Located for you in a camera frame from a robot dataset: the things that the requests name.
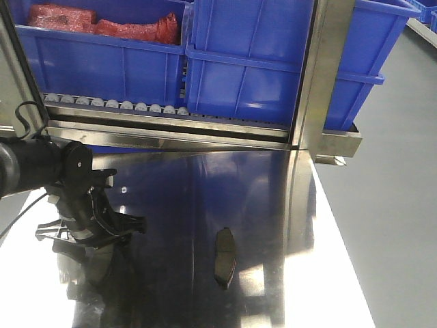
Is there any metal shelf with bins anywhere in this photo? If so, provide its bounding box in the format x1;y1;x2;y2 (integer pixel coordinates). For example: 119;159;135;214
407;0;436;48

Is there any grey roller track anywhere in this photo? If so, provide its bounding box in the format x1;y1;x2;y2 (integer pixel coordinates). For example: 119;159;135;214
43;93;189;116

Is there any left red bubble wrap bag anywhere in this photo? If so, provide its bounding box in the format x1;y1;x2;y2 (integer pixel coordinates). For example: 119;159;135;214
28;3;96;33

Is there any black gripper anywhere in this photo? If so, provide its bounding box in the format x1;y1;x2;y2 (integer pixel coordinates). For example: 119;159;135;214
35;141;146;249

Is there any lower right blue bin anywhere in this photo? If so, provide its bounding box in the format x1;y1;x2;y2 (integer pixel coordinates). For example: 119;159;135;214
186;44;385;131

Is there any blue bin with red bags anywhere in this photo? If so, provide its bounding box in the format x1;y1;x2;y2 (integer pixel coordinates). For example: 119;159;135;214
7;1;191;107

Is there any stainless steel rack frame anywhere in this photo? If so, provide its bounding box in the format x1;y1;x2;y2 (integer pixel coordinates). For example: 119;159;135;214
1;1;361;161

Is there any dark brake pad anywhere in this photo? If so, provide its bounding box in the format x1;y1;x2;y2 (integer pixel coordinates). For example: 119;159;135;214
214;227;236;290
85;245;114;284

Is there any upper stacked blue bin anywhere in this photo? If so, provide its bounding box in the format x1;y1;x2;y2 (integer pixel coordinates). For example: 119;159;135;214
190;1;420;75

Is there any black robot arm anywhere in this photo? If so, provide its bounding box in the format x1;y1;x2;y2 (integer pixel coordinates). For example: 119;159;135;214
1;137;146;248

